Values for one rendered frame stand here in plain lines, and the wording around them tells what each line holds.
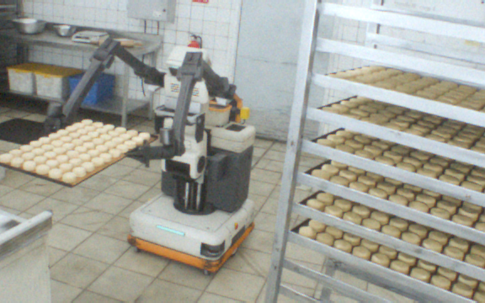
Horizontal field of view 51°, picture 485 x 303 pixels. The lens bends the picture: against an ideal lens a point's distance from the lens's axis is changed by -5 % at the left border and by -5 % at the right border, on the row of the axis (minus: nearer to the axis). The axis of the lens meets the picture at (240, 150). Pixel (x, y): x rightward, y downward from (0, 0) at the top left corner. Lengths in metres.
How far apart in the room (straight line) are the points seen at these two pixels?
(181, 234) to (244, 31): 3.07
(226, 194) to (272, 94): 2.59
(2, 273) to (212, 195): 1.84
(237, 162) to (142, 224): 0.69
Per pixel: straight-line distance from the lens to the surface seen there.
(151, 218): 3.26
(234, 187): 3.27
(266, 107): 5.78
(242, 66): 5.78
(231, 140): 3.18
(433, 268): 1.50
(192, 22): 5.88
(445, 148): 1.27
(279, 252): 1.51
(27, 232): 1.84
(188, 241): 3.16
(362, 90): 1.31
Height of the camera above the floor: 1.74
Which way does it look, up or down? 19 degrees down
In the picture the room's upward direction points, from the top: 6 degrees clockwise
